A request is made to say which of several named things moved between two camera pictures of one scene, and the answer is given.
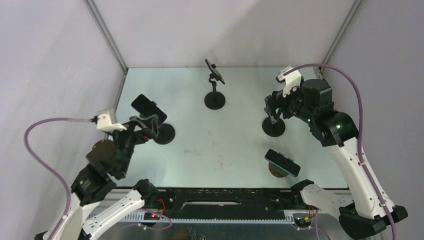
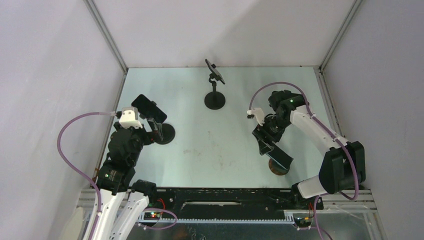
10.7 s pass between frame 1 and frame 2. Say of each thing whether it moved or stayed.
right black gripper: moved
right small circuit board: stayed
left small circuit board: stayed
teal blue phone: moved
